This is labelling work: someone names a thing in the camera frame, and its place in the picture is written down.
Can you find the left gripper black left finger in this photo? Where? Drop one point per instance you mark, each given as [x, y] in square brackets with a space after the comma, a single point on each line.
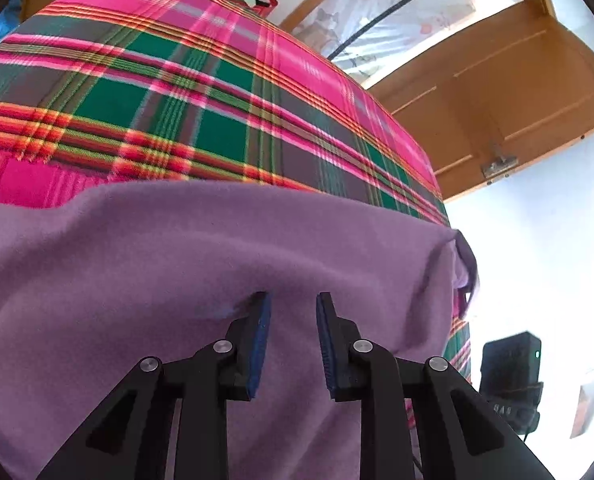
[168, 420]

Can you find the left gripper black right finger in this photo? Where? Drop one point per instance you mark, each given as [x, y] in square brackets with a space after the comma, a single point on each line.
[418, 420]

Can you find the purple fleece garment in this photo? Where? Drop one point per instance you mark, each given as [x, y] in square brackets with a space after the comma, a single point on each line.
[139, 269]

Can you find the wooden room door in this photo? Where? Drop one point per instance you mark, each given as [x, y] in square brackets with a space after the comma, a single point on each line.
[519, 79]

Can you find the pink plaid tablecloth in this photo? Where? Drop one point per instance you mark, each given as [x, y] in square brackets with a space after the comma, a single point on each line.
[100, 92]

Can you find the transparent printed door curtain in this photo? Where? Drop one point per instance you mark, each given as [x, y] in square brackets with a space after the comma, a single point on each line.
[370, 39]

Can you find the blue printed tote bag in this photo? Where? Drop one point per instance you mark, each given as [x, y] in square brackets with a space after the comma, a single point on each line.
[10, 17]

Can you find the metal door handle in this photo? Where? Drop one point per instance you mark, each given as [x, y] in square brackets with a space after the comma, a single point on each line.
[498, 164]

